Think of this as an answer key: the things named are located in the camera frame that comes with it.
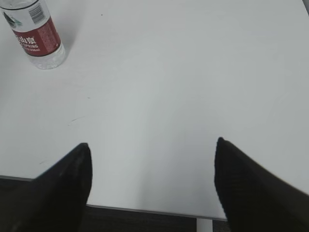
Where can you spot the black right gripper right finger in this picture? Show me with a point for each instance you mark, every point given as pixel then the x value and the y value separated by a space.
pixel 253 199

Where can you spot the Nongfu Spring water bottle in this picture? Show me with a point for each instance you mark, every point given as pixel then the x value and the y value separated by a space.
pixel 32 24

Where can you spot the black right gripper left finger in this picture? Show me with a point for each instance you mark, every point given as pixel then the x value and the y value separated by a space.
pixel 52 202

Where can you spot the white table leg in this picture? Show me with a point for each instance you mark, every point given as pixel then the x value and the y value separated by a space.
pixel 204 225

